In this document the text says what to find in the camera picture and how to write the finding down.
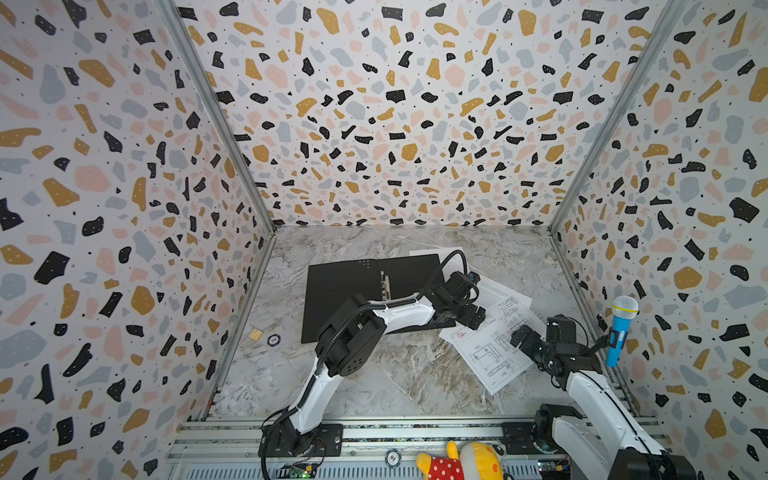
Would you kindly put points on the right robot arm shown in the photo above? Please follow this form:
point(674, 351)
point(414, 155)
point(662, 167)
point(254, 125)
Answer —
point(598, 433)

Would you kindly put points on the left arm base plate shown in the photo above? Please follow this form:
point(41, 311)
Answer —
point(283, 440)

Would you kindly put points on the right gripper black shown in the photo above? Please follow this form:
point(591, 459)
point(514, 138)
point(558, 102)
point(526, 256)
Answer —
point(528, 342)

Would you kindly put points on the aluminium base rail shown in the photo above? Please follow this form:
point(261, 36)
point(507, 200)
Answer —
point(227, 448)

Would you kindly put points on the blue toy microphone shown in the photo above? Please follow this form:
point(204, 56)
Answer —
point(624, 309)

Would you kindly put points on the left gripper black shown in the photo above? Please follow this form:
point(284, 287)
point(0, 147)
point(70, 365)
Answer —
point(478, 318)

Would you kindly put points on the yellow red plush toy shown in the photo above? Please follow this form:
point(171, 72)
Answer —
point(474, 460)

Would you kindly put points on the green circuit board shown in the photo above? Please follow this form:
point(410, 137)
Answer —
point(297, 471)

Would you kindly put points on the round white badge on rail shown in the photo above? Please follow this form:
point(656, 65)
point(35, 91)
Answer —
point(393, 458)

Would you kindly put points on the white text sheet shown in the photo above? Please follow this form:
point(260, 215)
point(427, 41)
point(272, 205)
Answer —
point(494, 295)
point(442, 253)

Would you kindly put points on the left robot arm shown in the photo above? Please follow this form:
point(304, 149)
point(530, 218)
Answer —
point(346, 342)

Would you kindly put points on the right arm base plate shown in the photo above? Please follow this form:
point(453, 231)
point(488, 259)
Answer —
point(522, 438)

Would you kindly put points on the white technical drawing sheet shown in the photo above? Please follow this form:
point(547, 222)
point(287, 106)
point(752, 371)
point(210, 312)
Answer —
point(488, 351)

